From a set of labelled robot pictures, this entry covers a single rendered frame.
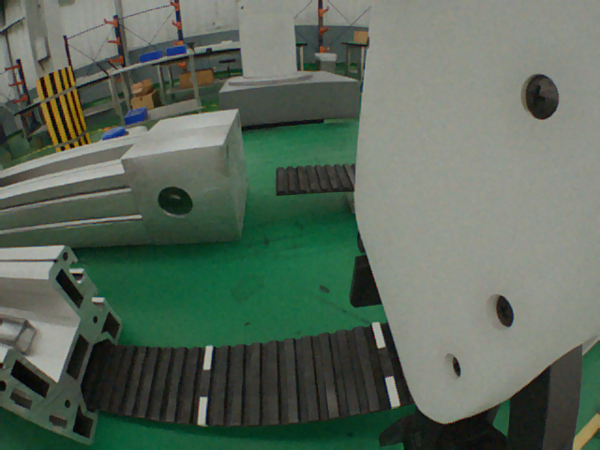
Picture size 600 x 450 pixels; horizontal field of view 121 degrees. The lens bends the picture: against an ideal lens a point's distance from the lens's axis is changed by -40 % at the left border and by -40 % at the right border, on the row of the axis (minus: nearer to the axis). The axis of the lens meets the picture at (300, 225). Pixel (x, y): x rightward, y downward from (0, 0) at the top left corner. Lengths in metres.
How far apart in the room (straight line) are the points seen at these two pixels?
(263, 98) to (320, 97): 0.11
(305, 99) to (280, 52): 0.12
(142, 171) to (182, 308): 0.11
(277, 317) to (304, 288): 0.03
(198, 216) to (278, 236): 0.08
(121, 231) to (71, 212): 0.06
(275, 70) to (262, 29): 0.09
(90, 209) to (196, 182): 0.12
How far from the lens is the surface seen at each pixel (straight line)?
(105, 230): 0.31
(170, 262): 0.27
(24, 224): 0.39
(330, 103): 0.57
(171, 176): 0.24
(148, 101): 5.19
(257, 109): 0.55
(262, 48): 0.61
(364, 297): 0.17
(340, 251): 0.25
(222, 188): 0.23
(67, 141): 3.49
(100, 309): 0.22
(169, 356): 0.19
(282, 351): 0.17
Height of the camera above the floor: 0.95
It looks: 39 degrees down
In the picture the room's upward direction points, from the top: 2 degrees counter-clockwise
